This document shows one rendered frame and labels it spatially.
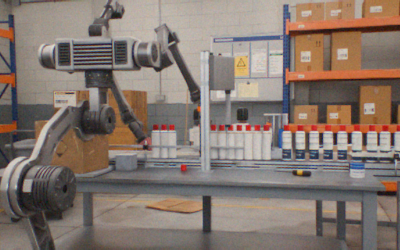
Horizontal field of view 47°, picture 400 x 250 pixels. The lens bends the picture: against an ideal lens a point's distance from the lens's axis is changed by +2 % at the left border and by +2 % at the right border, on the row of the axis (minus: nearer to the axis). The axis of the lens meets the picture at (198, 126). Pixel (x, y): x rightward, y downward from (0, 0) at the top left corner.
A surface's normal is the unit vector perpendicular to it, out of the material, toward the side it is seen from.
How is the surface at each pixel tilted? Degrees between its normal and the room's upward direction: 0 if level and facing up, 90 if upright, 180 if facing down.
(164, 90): 90
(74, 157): 90
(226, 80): 90
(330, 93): 90
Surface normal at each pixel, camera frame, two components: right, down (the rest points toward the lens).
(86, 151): 0.93, 0.01
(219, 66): 0.69, 0.04
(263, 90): -0.25, 0.05
